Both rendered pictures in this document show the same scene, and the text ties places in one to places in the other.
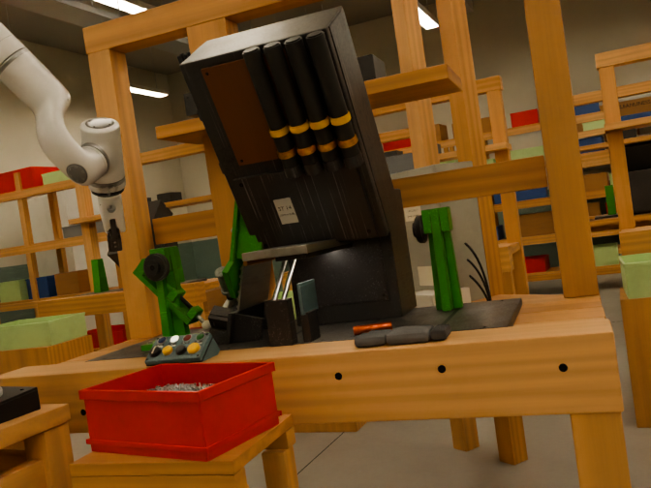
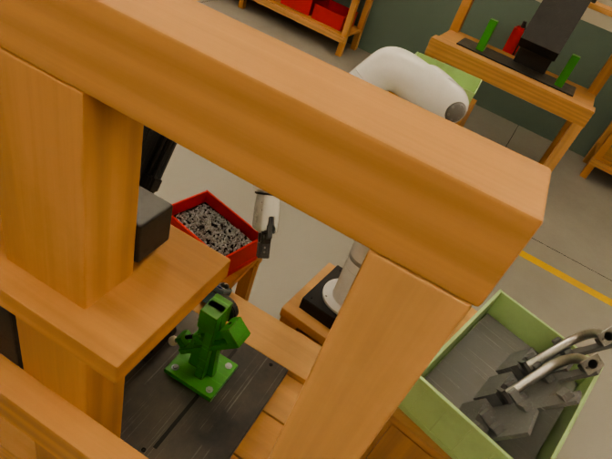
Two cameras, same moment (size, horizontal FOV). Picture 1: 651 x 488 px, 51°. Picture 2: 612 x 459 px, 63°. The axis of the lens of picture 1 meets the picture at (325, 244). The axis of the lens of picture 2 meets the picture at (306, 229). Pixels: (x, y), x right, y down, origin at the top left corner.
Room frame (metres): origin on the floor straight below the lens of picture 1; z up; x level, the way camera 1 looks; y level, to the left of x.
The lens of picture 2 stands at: (2.68, 0.50, 2.10)
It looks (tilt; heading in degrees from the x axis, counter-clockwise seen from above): 38 degrees down; 174
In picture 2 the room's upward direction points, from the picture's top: 20 degrees clockwise
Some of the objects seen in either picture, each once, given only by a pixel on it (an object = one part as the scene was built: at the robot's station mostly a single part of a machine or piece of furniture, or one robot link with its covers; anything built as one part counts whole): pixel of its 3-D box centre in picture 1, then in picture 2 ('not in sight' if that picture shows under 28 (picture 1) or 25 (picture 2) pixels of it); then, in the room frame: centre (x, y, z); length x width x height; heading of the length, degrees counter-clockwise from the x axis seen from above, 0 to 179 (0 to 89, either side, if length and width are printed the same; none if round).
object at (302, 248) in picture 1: (306, 249); not in sight; (1.70, 0.05, 1.11); 0.39 x 0.16 x 0.03; 160
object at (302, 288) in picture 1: (309, 310); not in sight; (1.64, 0.06, 0.97); 0.10 x 0.02 x 0.14; 160
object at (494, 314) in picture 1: (304, 332); (83, 319); (1.82, 0.09, 0.89); 1.10 x 0.42 x 0.02; 70
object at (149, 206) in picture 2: (211, 102); (115, 209); (2.13, 0.29, 1.59); 0.15 x 0.07 x 0.07; 70
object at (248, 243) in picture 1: (254, 233); not in sight; (1.79, 0.18, 1.17); 0.13 x 0.12 x 0.20; 70
